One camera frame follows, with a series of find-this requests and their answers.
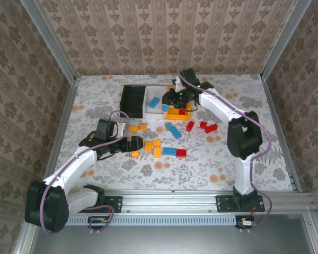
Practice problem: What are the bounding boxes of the orange plastic bin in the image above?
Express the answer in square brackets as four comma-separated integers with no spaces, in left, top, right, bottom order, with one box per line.
[164,86,195,121]

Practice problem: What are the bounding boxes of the white plastic bin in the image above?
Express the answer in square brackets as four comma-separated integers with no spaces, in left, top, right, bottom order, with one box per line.
[143,85,167,120]

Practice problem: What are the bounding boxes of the black plastic bin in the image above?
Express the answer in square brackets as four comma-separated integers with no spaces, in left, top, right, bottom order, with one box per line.
[119,84,147,119]

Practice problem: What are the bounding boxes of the floral patterned table cover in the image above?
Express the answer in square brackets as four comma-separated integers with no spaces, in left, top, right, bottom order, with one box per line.
[54,74,295,192]

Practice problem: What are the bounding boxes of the small circuit board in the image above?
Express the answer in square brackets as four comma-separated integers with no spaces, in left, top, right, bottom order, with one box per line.
[235,215,258,230]
[89,216,109,230]

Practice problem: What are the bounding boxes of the grey metal panel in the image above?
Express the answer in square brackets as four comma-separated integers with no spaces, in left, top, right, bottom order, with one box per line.
[13,213,318,254]

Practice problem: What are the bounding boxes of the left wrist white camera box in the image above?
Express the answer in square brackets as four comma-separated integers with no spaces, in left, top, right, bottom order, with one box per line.
[113,120,131,139]

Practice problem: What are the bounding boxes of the aluminium table side rail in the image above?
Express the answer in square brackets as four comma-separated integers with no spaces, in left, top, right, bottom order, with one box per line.
[261,75,303,193]
[38,76,82,195]

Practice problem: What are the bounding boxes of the long aluminium base rail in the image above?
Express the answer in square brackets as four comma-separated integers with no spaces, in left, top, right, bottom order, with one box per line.
[29,189,315,214]

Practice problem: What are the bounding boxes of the slotted white cable duct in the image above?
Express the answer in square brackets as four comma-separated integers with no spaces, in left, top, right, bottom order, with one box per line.
[38,214,237,226]

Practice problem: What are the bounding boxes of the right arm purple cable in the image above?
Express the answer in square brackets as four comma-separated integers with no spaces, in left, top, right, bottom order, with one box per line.
[178,71,273,233]

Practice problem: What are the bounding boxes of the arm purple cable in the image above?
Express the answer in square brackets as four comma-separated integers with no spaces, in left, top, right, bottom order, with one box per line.
[178,71,273,233]
[41,110,132,235]

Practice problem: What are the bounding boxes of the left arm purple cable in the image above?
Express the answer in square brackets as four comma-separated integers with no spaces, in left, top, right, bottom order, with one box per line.
[41,110,132,235]

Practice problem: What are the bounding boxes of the aluminium frame post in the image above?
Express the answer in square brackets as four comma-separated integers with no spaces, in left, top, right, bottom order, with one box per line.
[260,0,313,80]
[20,0,77,83]

